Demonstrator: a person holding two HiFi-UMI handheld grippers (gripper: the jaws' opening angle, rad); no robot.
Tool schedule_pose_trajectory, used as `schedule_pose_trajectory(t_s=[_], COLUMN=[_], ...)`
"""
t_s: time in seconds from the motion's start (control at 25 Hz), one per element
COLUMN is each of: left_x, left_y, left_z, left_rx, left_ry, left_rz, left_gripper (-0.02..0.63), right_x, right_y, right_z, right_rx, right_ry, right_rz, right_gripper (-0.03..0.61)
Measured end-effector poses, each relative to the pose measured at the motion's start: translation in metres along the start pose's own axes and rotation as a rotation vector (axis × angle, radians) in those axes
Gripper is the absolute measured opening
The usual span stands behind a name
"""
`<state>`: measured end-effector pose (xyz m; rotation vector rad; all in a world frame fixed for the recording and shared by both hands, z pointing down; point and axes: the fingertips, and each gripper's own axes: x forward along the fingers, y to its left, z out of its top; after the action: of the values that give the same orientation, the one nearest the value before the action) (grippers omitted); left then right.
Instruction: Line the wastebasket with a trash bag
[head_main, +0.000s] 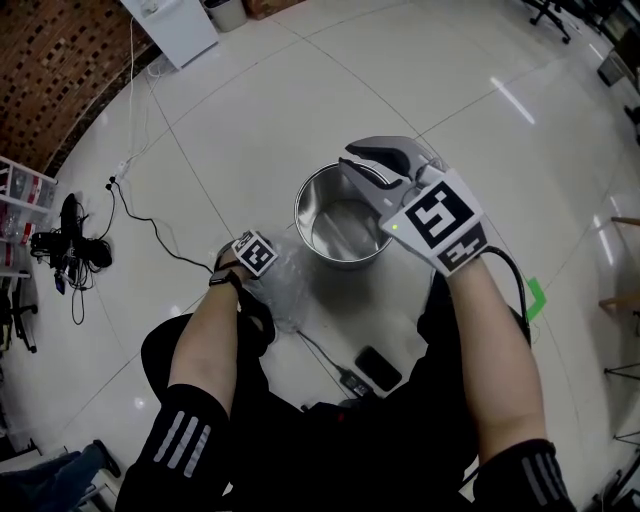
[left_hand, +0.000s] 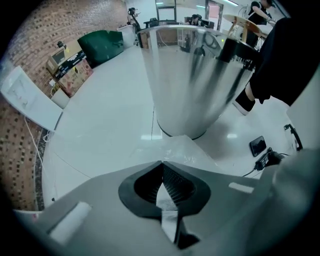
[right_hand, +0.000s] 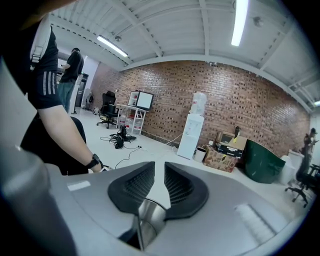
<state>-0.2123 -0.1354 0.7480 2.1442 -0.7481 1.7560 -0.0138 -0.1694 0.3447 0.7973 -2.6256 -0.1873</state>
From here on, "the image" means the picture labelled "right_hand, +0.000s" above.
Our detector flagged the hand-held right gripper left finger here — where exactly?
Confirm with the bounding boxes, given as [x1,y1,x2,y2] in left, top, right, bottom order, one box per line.
[107,161,156,216]

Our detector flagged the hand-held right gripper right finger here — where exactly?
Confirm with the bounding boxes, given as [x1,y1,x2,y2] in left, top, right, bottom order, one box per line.
[163,161,210,222]

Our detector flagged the person's left forearm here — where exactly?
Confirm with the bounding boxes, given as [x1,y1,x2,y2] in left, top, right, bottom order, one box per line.
[36,103,97,166]

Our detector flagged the black wristwatch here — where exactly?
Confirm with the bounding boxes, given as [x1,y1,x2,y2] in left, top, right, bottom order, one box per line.
[85,153,104,170]

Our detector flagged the black equipment pile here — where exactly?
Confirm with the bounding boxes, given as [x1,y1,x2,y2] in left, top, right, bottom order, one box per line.
[109,124,138,150]

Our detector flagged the small white bin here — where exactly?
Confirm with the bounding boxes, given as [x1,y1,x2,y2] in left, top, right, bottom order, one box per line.
[193,146,207,164]

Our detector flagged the printed brown cardboard box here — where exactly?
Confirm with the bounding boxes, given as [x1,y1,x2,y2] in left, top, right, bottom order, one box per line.
[201,144,239,174]

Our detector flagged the person's black trousers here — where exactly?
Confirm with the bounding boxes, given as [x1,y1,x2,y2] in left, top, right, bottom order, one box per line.
[20,115,90,176]

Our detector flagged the white water dispenser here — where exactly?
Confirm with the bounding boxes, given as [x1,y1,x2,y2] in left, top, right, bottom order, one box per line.
[176,113,205,161]

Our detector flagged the black office chair with headrest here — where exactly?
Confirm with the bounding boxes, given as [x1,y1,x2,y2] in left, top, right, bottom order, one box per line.
[96,90,120,130]

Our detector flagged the flat black box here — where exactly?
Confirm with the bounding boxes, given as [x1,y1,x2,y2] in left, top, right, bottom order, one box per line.
[214,142,245,160]

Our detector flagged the white folding table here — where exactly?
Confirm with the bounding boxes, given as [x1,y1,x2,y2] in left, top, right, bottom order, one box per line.
[115,103,148,136]

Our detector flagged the plain brown cardboard box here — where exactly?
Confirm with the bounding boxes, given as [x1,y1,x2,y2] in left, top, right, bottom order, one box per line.
[215,130,249,152]

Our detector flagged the small display cabinet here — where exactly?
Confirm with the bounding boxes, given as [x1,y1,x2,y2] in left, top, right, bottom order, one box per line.
[127,90,155,112]

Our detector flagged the green curved panel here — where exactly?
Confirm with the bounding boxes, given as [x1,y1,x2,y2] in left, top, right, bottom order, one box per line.
[243,139,287,185]

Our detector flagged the black tall cabinet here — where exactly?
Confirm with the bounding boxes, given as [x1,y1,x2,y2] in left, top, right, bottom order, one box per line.
[74,72,90,109]

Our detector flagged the clear water jug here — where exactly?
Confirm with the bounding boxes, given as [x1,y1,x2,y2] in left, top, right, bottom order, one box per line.
[190,91,208,117]

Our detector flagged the white low cabinet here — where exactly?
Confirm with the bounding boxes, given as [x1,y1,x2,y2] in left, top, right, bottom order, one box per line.
[278,148,305,186]

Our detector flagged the person's black striped t-shirt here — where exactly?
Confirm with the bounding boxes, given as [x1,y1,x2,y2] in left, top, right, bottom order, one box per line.
[0,14,64,111]

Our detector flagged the dark coat stand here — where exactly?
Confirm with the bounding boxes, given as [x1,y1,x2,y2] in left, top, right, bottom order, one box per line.
[300,127,319,176]

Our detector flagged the black floor cable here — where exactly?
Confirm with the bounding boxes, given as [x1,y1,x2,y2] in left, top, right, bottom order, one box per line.
[114,145,141,170]

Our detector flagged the white floor cable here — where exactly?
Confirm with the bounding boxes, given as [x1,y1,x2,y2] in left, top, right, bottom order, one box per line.
[162,131,185,151]

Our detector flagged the white shoulder strap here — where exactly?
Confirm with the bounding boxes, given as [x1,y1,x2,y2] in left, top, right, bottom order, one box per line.
[29,15,52,66]

